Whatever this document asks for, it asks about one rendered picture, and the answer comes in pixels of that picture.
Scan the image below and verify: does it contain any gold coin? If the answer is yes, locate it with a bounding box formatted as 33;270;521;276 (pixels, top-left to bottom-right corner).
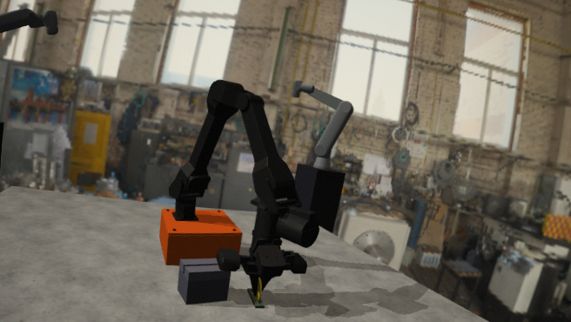
255;277;262;301

